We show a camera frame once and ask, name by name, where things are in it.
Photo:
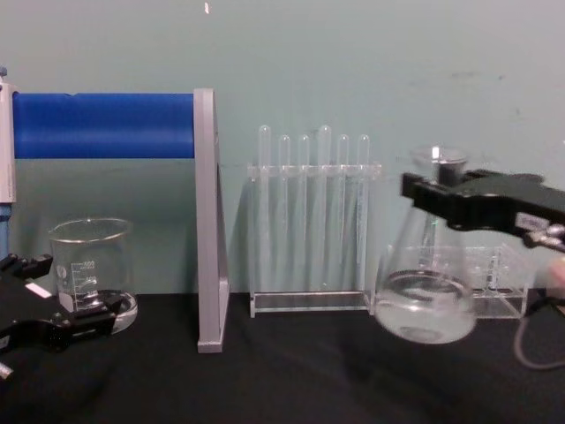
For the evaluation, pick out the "white and blue pipette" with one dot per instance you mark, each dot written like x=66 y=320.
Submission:
x=6 y=146

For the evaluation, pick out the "black table cloth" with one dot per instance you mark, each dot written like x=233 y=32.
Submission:
x=282 y=380

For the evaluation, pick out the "clear acrylic box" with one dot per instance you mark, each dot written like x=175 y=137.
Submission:
x=499 y=300

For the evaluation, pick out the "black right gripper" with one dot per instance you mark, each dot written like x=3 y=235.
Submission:
x=545 y=207

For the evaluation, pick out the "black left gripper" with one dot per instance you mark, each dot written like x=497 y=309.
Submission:
x=22 y=305

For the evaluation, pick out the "clear glass beaker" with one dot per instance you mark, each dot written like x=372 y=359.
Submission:
x=90 y=260

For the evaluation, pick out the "grey stand frame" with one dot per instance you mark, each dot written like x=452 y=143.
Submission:
x=207 y=221

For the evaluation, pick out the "clear test tube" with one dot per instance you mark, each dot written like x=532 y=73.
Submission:
x=284 y=212
x=264 y=212
x=324 y=212

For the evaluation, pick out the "blue foam roll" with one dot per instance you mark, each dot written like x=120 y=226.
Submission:
x=101 y=126

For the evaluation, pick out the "clear acrylic test tube rack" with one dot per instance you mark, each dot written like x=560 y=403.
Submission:
x=309 y=305

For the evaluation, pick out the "glass conical flask with water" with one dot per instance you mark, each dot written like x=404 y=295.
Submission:
x=424 y=305

